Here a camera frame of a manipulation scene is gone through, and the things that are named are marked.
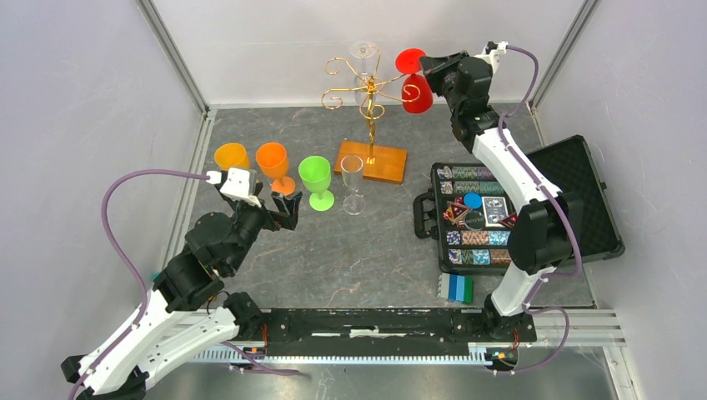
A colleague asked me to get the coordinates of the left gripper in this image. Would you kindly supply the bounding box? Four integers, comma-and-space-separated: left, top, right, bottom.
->
226, 182, 303, 273

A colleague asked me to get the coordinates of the red wine glass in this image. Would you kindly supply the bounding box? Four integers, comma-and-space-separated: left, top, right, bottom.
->
395, 47, 433, 114

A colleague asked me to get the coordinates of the green wine glass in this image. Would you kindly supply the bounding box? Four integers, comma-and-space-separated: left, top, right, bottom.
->
298, 155, 335, 212

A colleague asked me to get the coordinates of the orange wine glass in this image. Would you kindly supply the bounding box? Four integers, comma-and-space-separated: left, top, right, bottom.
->
256, 142, 296, 196

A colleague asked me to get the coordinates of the clear glass back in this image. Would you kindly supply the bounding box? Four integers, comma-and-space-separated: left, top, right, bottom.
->
348, 40, 379, 105

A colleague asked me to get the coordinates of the clear flute glass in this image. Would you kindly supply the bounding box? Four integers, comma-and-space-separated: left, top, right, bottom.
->
340, 154, 365, 216

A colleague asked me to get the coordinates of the yellow wine glass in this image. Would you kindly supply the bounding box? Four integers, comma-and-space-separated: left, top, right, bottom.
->
213, 142, 250, 171

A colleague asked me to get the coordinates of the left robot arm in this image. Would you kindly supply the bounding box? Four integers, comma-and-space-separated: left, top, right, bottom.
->
61, 192, 302, 399

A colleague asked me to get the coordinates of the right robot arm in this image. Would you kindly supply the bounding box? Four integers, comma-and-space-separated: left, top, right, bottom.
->
419, 47, 584, 340

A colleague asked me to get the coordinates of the blue round chip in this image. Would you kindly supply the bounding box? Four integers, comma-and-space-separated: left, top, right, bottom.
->
463, 192, 483, 209

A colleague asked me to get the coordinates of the black poker chip case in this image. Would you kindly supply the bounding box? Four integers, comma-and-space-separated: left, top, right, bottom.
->
413, 135, 624, 275

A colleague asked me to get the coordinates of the blue playing card deck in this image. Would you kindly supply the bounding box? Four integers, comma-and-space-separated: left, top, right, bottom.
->
482, 197, 509, 228

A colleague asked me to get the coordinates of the clear dealer button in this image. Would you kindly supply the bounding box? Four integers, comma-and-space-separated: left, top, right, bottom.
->
464, 210, 486, 231

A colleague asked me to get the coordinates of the blue green brick stack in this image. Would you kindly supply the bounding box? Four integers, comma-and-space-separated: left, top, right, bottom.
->
438, 273, 474, 304

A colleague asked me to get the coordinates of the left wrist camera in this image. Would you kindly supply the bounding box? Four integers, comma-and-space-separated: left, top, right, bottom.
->
206, 167, 262, 209

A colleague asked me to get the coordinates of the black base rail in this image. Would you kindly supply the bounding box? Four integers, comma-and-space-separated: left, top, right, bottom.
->
237, 307, 537, 357

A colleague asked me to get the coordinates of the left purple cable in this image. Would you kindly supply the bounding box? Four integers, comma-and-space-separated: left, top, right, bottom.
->
66, 167, 302, 400

